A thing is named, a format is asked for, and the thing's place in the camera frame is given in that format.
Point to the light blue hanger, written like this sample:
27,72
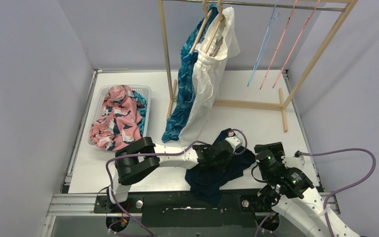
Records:
268,33

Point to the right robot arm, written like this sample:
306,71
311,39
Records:
290,193

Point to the white drawstring shorts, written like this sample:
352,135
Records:
208,73

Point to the pink hanger of floral shorts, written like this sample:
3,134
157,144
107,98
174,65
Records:
274,43

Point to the wooden clothes rack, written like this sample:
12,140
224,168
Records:
283,102

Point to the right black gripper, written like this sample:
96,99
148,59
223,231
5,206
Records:
277,146

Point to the pink plastic hanger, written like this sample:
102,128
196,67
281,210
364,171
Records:
298,37

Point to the white plastic basket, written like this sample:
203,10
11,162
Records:
121,114

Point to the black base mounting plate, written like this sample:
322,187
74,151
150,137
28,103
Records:
244,208

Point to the pink navy floral shorts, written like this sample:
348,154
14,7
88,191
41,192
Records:
116,117

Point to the dark teal patterned shorts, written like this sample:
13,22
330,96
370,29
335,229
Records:
186,95

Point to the light blue shark shorts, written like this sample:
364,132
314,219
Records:
142,109

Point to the wooden hanger rear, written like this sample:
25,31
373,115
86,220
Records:
207,15

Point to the wooden hanger front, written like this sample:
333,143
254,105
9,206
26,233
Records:
220,19

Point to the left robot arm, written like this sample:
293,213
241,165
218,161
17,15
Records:
136,161

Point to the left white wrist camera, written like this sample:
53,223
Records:
233,140

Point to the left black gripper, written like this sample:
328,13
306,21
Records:
219,147

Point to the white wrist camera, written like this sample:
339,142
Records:
295,161
233,140

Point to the wooden hanger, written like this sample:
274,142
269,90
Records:
207,15
220,19

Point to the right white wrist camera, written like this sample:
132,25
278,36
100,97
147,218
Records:
295,161

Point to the navy blue shorts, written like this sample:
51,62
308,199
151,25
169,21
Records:
205,183

